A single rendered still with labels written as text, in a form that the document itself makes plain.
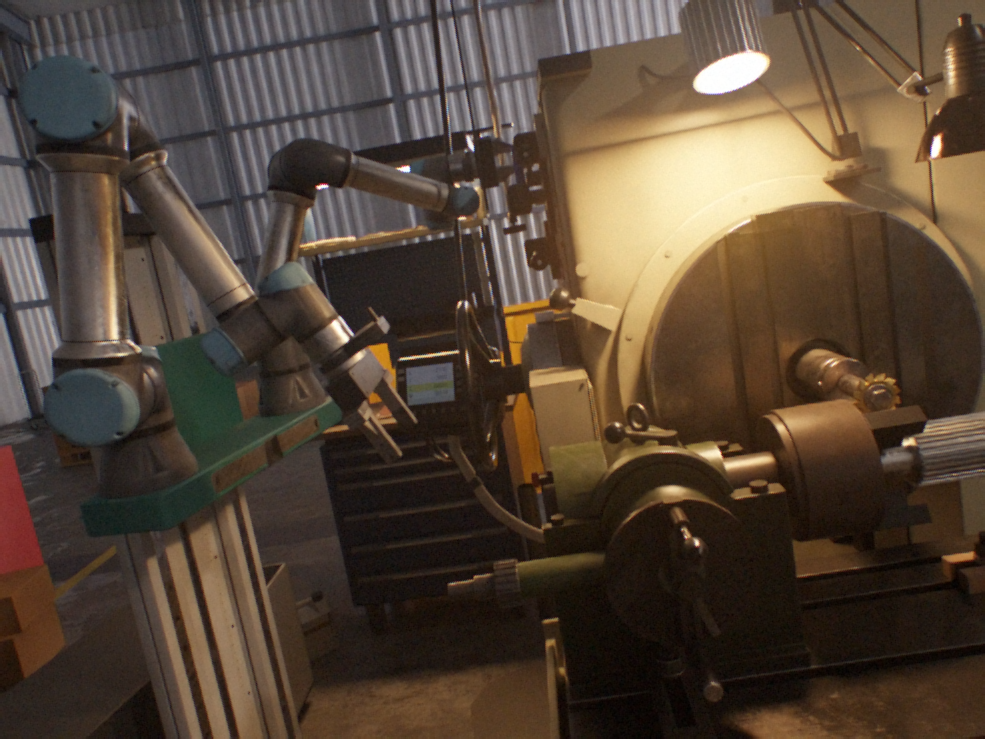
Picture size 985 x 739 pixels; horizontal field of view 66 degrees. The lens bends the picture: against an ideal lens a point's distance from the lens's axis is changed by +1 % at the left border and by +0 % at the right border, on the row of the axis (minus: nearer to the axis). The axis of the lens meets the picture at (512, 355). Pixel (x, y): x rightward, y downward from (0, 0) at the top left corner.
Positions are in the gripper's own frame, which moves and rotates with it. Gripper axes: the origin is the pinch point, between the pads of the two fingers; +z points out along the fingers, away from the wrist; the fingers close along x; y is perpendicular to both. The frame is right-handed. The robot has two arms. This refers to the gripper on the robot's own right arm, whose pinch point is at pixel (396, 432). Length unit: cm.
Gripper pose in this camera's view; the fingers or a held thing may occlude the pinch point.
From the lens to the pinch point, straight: 124.2
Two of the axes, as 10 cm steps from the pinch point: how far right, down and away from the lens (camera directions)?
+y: -8.3, 5.2, 2.0
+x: -0.5, 2.9, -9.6
